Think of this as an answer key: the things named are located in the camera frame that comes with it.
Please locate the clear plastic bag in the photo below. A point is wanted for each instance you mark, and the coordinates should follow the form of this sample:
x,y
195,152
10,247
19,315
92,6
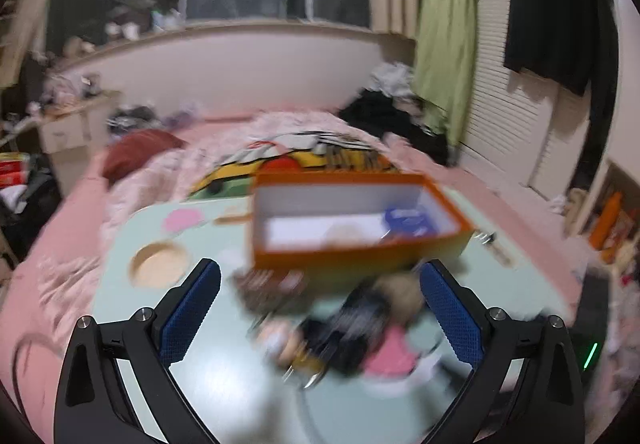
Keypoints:
x,y
185,116

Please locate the black hanging garment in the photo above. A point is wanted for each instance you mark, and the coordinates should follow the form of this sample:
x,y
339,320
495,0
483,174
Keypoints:
x,y
550,13

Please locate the small yellow object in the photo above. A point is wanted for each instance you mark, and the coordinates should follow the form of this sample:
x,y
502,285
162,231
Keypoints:
x,y
307,361

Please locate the short wooden stick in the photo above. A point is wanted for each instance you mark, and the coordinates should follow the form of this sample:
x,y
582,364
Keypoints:
x,y
502,255

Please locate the small white round object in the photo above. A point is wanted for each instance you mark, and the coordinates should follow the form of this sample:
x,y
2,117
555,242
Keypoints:
x,y
345,235

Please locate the green hanging garment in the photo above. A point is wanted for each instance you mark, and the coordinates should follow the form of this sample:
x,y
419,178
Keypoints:
x,y
445,48

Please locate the dark box with red edge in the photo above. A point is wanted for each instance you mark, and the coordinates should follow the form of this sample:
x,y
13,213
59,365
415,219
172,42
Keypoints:
x,y
270,289

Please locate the black shiny lace-trimmed cloth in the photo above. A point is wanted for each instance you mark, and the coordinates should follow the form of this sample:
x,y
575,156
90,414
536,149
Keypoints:
x,y
350,329

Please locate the white louvered closet door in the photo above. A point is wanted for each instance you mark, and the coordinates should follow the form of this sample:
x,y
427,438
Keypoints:
x,y
510,123

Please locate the beige furry pompom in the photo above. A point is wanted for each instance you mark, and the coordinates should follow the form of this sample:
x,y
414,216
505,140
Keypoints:
x,y
400,296

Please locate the dark red pillow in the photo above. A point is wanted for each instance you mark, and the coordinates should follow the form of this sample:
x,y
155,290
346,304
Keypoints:
x,y
140,153

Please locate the pile of black clothes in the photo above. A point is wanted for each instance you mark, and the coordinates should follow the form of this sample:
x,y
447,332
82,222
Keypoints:
x,y
395,123

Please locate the heap of dark clothes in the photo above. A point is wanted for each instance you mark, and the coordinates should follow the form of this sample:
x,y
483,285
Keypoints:
x,y
30,214

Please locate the orange bottle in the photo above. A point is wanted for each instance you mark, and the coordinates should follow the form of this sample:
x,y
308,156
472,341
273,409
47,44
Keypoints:
x,y
606,224

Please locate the small beige round object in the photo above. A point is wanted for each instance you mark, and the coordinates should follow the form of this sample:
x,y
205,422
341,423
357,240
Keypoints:
x,y
277,339

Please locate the mint green printed desktop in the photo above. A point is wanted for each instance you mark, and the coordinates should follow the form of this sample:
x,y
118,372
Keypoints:
x,y
225,374

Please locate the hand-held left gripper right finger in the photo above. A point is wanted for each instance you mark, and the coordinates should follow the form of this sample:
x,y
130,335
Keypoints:
x,y
450,314

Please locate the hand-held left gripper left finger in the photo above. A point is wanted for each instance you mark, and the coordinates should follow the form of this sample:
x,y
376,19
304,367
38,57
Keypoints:
x,y
192,309

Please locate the white shelf unit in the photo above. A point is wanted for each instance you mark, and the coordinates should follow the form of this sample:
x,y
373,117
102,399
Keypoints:
x,y
600,179

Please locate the striped clothes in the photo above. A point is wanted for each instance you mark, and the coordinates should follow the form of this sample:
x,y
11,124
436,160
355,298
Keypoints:
x,y
132,118

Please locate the orange cardboard box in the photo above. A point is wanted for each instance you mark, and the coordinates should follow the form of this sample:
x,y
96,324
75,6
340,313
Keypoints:
x,y
350,256

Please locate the white cup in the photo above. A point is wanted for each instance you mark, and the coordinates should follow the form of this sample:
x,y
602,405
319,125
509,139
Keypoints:
x,y
130,29

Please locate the blue packet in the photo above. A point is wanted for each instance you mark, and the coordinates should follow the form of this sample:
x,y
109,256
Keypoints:
x,y
407,221

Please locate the pile of white clothes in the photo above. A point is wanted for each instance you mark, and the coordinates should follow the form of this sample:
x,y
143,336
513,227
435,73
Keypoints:
x,y
395,78

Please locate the pink bedding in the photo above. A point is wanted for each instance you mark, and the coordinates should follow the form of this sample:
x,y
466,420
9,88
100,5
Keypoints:
x,y
75,249

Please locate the small metal clip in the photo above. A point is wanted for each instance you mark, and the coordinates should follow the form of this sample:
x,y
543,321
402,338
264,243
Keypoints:
x,y
484,238

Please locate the white nightstand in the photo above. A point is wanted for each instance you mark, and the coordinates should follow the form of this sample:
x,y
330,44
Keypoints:
x,y
70,133

